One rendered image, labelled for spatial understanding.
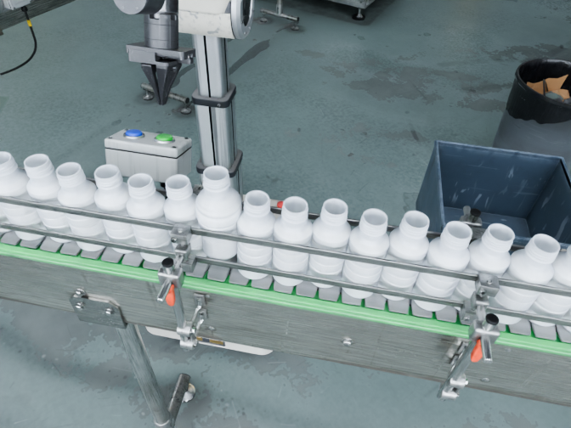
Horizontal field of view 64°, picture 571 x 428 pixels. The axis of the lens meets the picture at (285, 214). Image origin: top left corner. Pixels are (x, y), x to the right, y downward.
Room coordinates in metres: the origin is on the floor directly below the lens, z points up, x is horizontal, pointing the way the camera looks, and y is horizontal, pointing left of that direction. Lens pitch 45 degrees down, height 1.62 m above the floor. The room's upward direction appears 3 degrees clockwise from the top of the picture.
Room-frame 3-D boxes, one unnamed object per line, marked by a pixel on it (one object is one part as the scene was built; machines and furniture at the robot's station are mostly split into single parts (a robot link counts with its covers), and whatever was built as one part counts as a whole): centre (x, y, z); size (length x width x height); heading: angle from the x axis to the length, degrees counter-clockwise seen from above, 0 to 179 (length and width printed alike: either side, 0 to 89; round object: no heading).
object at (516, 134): (1.92, -1.25, 0.32); 0.45 x 0.45 x 0.64
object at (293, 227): (0.48, -0.01, 1.08); 0.06 x 0.06 x 0.17
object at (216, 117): (1.18, 0.22, 0.74); 0.11 x 0.11 x 0.40; 81
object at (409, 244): (0.46, -0.19, 1.08); 0.06 x 0.06 x 0.17
